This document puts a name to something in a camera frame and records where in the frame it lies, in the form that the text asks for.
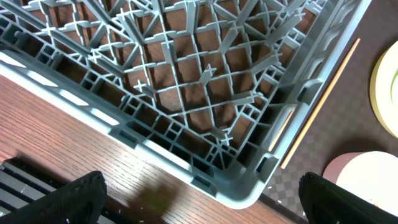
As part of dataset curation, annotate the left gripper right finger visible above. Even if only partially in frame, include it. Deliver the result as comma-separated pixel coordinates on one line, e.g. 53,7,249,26
298,172,397,224

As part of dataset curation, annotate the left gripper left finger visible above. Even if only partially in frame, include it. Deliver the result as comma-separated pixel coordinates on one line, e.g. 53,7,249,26
1,170,107,224

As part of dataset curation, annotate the white bowl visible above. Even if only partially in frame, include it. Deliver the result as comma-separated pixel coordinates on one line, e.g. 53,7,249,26
322,151,397,216

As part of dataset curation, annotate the dark brown serving tray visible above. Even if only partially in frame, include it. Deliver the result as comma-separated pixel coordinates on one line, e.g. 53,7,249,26
259,0,397,223

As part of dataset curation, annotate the grey dish rack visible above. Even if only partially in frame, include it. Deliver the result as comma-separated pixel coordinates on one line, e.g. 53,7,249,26
1,0,369,209

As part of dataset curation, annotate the yellow-green plate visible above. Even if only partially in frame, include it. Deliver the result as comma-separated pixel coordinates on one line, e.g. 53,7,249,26
369,42,397,138

